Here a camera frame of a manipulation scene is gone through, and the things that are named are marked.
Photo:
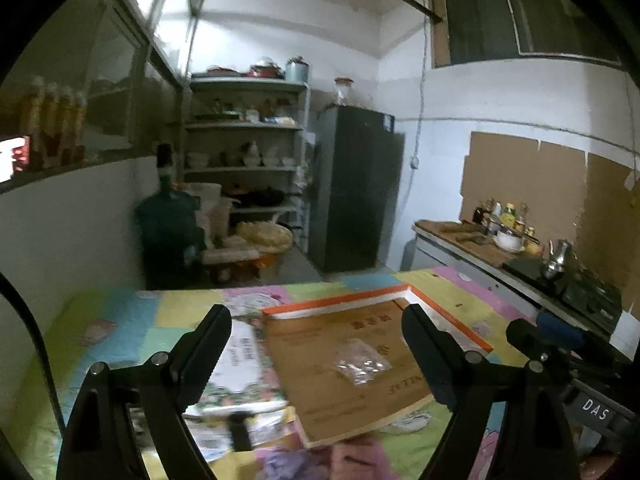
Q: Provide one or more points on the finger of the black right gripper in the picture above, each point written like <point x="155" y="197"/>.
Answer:
<point x="551" y="335"/>

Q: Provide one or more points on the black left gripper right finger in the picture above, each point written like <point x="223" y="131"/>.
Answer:
<point x="534" y="440"/>

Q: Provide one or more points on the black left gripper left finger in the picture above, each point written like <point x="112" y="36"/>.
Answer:
<point x="99" y="441"/>

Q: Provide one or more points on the pink fluffy soft item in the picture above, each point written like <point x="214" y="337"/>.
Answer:
<point x="361" y="458"/>

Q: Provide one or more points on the cream plush bear purple bow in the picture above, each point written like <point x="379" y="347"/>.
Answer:
<point x="293" y="465"/>

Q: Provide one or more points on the black gas stove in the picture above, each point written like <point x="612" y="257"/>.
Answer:
<point x="579" y="290"/>

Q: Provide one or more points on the metal kettle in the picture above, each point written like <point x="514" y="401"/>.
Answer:
<point x="560" y="252"/>

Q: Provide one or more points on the white bowl on counter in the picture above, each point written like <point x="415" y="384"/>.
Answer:
<point x="509" y="242"/>

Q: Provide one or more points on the colourful patchwork quilt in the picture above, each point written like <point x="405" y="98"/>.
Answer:
<point x="126" y="327"/>

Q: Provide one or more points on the yellow-capped condiment bottle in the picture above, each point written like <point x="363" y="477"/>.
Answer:
<point x="507" y="217"/>

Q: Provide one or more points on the kitchen counter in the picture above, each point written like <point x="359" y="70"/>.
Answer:
<point x="462" y="247"/>

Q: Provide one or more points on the white floral printed package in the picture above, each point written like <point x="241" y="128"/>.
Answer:
<point x="243" y="382"/>

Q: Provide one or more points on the clear plastic bag of bits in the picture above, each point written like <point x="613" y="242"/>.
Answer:
<point x="358" y="362"/>

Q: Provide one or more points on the orange-rimmed cardboard box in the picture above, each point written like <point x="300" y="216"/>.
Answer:
<point x="301" y="340"/>

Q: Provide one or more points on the green water jug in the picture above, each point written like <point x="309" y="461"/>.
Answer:
<point x="171" y="240"/>

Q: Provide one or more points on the black refrigerator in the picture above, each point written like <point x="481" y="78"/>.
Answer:
<point x="355" y="178"/>

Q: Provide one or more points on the glowing red screen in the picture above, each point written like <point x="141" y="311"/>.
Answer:
<point x="10" y="151"/>

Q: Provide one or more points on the dark window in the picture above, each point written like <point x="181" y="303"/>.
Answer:
<point x="497" y="30"/>

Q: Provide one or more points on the glass jar on refrigerator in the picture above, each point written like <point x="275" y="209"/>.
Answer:
<point x="343" y="91"/>

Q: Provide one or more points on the amber bottles on ledge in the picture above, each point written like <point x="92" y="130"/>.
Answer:
<point x="51" y="121"/>

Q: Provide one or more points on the grey metal storage shelf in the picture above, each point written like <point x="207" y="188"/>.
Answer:
<point x="249" y="136"/>

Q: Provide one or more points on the blue enamel pot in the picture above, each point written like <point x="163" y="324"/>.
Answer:
<point x="297" y="70"/>

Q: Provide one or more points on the red pot with lid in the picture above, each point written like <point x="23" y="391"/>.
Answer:
<point x="265" y="68"/>

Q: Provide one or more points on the brown cardboard wall panel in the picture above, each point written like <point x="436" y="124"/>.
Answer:
<point x="569" y="193"/>

